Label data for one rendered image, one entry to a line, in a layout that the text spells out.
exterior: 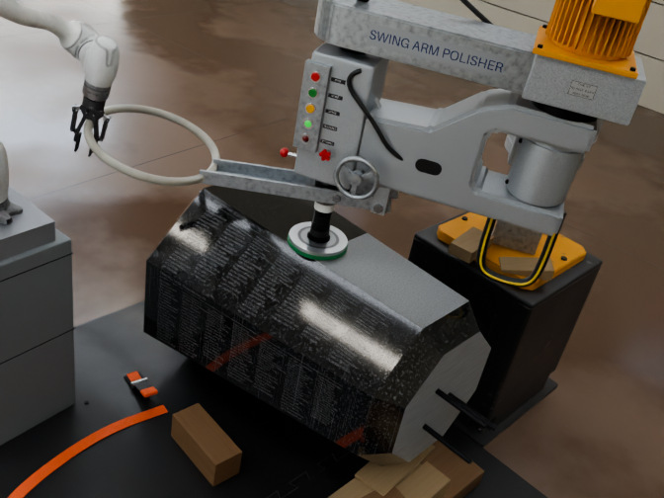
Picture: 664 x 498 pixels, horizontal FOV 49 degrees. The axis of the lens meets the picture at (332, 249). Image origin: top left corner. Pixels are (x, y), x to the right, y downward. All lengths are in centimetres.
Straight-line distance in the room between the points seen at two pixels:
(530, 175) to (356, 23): 68
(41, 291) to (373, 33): 143
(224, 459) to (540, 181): 149
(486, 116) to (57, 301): 162
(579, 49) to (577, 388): 208
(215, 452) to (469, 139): 146
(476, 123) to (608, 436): 189
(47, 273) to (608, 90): 188
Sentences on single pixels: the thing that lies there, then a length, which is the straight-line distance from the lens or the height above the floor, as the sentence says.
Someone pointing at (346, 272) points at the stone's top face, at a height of 87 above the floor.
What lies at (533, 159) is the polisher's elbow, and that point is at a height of 143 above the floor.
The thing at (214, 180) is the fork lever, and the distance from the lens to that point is 263.
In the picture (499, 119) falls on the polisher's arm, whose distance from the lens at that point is 223.
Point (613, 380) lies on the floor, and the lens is 401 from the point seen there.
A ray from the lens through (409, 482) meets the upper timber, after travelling 282.
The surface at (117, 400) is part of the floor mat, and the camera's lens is 320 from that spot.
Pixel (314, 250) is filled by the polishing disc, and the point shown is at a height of 90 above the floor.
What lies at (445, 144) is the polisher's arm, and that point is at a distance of 228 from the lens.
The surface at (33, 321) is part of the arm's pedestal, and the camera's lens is 280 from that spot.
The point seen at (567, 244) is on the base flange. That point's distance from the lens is 333.
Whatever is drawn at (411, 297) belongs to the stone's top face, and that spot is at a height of 87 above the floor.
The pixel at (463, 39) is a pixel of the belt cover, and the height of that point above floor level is 173.
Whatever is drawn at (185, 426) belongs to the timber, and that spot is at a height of 13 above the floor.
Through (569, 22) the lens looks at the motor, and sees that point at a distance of 215.
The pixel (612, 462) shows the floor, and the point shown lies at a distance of 356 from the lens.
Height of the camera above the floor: 226
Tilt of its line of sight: 32 degrees down
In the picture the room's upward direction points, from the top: 11 degrees clockwise
